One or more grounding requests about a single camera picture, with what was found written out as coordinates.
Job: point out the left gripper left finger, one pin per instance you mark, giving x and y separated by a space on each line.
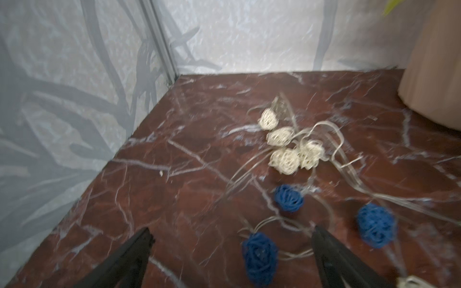
125 268

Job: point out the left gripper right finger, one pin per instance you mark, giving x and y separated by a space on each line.
338 266

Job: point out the potted white flower plant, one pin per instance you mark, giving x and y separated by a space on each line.
431 83

